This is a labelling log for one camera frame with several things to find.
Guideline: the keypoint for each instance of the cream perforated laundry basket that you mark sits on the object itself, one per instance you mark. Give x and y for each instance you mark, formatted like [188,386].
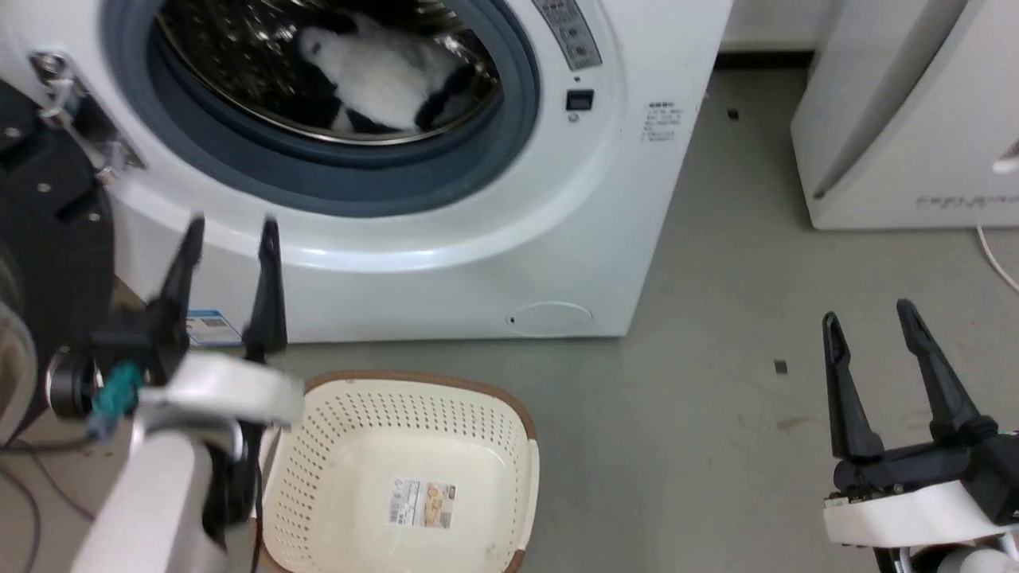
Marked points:
[350,446]

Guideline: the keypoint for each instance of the paper label on basket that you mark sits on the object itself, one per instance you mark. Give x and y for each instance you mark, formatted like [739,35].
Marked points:
[422,503]

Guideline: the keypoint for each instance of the metal washing machine door hinge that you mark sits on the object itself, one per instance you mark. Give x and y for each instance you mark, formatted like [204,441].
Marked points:
[94,127]

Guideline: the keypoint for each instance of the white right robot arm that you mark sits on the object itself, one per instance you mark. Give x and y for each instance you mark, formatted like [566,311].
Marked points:
[971,561]

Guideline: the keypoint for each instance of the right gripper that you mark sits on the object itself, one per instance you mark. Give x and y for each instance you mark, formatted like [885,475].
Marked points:
[915,509]

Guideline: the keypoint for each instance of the black round washing machine door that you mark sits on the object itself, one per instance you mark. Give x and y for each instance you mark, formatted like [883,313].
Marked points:
[48,239]

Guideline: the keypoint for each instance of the white front-load washing machine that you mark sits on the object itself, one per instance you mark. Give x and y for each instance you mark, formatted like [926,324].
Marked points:
[557,199]

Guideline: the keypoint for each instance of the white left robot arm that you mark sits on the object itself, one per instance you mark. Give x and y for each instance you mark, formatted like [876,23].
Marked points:
[151,509]

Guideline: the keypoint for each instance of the white box-shaped appliance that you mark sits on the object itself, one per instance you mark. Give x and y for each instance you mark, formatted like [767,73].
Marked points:
[915,119]

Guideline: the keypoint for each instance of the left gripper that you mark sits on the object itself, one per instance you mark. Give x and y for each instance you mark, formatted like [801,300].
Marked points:
[223,390]

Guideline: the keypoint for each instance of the black and white plush toy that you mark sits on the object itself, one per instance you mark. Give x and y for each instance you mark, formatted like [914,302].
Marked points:
[382,72]

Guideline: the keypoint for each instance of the blue white energy label sticker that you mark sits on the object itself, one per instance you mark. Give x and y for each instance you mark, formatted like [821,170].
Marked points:
[213,328]

